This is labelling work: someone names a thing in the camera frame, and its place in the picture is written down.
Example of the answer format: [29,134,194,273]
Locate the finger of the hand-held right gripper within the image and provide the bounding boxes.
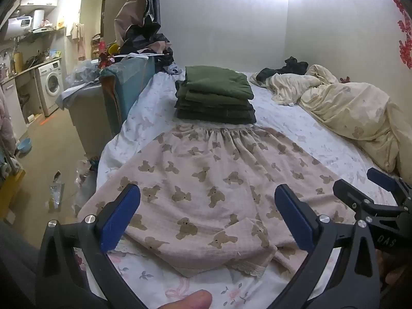
[367,167,412,206]
[332,178,376,215]

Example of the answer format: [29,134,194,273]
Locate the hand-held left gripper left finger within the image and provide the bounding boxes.
[35,183,152,309]

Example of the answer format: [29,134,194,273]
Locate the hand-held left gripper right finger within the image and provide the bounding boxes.
[274,184,381,309]

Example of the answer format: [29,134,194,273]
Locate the pink bear print pants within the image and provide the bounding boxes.
[76,123,358,278]

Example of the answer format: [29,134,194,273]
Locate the black folded pants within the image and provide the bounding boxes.
[175,108,257,125]

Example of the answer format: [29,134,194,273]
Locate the dark grey folded pants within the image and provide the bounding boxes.
[175,98,255,116]

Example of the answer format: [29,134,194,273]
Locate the olive folded pants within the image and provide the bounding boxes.
[175,82,254,107]

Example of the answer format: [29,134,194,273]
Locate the green folded pants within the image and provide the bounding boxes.
[184,66,254,100]

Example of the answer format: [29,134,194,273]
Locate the person's left hand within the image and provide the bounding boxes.
[157,290,213,309]

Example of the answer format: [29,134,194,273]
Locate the plastic wrapper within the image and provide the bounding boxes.
[48,170,65,213]

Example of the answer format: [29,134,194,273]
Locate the cream bear print duvet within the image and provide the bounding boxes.
[249,64,412,181]

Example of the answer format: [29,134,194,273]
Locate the white floral bed sheet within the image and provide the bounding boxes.
[72,69,403,309]

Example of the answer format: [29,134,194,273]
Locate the grey storage box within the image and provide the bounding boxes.
[61,81,123,159]

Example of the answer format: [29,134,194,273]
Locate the yellow stool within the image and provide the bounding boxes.
[0,167,26,224]

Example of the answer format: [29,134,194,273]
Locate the blue bowl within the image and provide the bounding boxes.
[17,138,33,154]

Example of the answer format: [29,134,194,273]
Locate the teal armchair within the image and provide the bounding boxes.
[99,55,159,131]

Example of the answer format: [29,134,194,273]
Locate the black clothes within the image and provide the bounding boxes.
[256,56,310,82]

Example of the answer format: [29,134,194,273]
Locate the white washing machine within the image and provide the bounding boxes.
[34,59,64,117]

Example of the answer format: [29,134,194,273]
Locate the kitchen counter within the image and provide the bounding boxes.
[0,57,62,142]

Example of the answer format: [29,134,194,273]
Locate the hanging pink towel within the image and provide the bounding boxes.
[70,22,86,61]

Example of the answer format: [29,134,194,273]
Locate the pile of hanging clothes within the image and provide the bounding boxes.
[113,0,175,73]

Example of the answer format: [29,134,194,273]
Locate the white water heater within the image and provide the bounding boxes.
[0,15,35,41]

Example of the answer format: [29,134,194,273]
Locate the red wall decoration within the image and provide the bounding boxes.
[388,0,412,70]

